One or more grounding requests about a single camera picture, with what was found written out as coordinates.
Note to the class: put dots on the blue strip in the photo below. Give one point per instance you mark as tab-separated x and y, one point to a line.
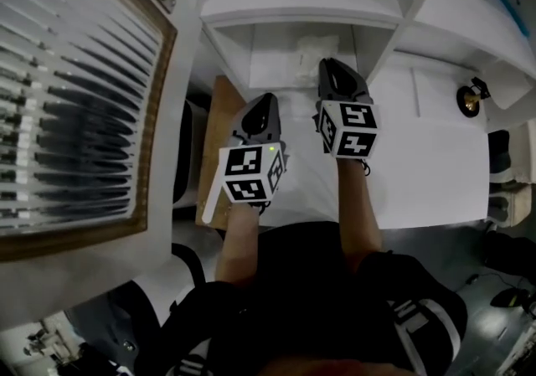
504	1

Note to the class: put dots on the brass and black knob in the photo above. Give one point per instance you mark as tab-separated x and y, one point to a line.
470	100

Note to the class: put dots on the person's black clothing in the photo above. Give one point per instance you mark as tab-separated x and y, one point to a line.
305	303

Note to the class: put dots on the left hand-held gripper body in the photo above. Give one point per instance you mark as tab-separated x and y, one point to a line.
247	165

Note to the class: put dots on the person's left forearm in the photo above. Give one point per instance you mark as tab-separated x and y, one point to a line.
238	240

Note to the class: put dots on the wooden board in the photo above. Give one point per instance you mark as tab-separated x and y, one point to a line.
215	123

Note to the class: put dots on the black chair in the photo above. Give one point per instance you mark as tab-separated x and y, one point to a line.
188	156

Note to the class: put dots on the person's right forearm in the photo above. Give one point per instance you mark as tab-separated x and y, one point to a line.
360	215

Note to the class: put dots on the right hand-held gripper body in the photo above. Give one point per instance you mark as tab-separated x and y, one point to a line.
349	127

